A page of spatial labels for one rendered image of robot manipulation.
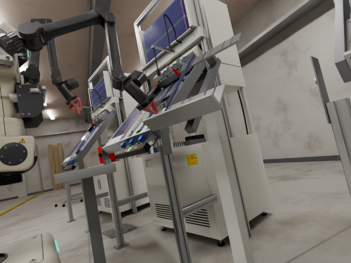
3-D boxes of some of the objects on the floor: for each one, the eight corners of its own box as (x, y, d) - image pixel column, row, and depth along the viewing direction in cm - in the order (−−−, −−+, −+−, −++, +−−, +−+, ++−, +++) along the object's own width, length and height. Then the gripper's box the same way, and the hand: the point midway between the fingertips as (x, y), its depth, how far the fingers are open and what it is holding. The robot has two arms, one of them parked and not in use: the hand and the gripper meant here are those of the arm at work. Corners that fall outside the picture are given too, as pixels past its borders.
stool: (85, 198, 450) (81, 170, 456) (82, 202, 397) (78, 171, 403) (58, 204, 434) (54, 176, 439) (50, 210, 381) (46, 177, 386)
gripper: (126, 100, 102) (149, 121, 108) (137, 93, 94) (161, 116, 100) (133, 91, 106) (155, 112, 112) (144, 83, 98) (167, 106, 104)
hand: (156, 112), depth 106 cm, fingers closed
